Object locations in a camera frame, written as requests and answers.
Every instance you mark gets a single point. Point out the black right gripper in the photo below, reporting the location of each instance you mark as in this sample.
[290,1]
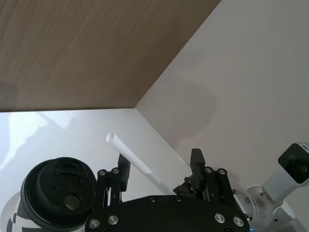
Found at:
[169,215]

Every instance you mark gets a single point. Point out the white paper straw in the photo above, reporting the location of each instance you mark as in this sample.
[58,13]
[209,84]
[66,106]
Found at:
[135,160]

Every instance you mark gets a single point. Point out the black plastic cup lid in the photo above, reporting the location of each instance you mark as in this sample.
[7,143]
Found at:
[58,191]

